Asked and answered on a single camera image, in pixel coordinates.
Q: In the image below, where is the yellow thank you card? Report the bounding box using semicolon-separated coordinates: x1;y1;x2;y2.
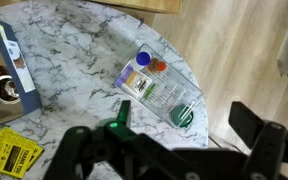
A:
0;127;44;179

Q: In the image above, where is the silver cup with stripes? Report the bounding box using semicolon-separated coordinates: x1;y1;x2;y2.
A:
0;75;20;105

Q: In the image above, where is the clear plastic box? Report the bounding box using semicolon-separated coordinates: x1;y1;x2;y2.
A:
120;44;202;128

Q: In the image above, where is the blue cardboard box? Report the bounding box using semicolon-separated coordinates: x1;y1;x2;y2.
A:
0;21;41;114

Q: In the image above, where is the white purple packet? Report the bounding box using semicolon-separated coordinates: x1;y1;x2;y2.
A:
114;65;152;98

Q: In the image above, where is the red capped sauce bottle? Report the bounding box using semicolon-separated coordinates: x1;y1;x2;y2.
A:
146;58;167;73

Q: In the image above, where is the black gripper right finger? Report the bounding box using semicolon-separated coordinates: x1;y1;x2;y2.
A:
228;101;288;180

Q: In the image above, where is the green round lid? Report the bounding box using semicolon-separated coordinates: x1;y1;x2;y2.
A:
171;104;194;128

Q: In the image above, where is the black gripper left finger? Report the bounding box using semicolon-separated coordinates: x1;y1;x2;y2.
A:
43;100;136;180

